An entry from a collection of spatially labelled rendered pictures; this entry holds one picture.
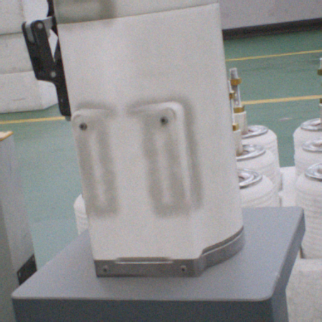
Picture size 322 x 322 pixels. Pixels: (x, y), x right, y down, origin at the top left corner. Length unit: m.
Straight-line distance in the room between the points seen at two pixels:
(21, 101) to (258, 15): 3.01
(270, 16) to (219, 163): 5.59
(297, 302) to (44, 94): 2.78
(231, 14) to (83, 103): 5.66
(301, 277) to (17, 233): 0.34
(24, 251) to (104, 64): 0.53
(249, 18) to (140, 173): 5.65
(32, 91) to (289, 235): 2.98
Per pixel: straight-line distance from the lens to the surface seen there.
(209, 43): 0.39
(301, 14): 5.95
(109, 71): 0.38
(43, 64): 0.71
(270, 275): 0.39
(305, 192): 0.73
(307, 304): 0.72
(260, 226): 0.46
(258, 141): 0.95
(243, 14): 6.02
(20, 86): 3.40
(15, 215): 0.87
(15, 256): 0.86
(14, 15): 3.37
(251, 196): 0.72
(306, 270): 0.70
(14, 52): 3.40
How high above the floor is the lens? 0.45
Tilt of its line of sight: 13 degrees down
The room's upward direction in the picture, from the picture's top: 8 degrees counter-clockwise
